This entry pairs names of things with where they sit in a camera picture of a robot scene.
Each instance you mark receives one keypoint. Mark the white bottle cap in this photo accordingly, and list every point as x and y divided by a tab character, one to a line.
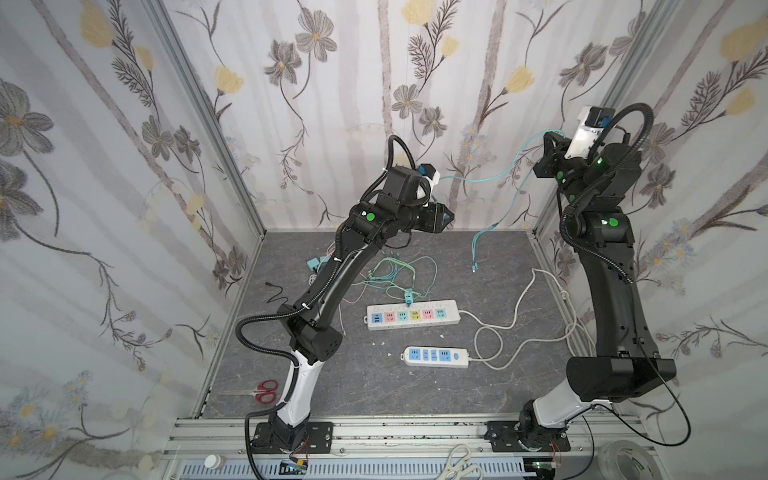
213	462

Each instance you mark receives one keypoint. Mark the clear tape roll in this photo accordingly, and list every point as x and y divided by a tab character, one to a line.
626	460

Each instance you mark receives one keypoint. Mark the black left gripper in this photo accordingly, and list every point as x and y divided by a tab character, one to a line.
429	217

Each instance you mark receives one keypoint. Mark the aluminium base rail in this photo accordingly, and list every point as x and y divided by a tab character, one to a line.
395	447

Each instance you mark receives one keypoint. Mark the white multicolour power strip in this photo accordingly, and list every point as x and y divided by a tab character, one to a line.
417	315

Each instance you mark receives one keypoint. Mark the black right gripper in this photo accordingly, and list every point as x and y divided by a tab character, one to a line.
553	159

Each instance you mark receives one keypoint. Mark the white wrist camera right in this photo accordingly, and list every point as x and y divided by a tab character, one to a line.
592	121

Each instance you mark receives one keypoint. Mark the pink charger with cable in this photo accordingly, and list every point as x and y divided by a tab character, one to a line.
336	295

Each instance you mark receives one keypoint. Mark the red handled scissors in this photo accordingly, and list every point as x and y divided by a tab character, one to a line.
264	393

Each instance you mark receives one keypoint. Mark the teal charger with cable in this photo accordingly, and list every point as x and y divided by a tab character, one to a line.
507	172

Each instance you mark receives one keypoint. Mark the white blue power strip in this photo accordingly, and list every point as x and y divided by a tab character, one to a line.
435	357

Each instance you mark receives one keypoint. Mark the teal charger on table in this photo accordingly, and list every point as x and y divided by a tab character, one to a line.
316	264

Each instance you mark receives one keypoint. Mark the white scissors handles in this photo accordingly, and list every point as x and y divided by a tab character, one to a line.
459	465

